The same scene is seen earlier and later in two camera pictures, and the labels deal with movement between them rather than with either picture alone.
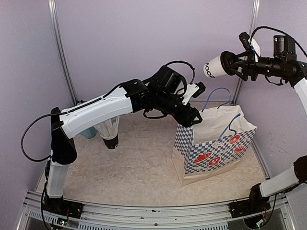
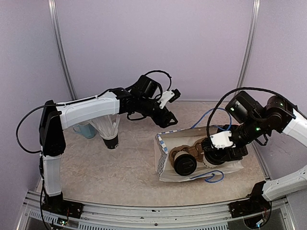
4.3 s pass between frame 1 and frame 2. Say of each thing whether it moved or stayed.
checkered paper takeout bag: moved
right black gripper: moved
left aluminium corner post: stayed
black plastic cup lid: moved
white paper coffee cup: moved
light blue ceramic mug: stayed
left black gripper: moved
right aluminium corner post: stayed
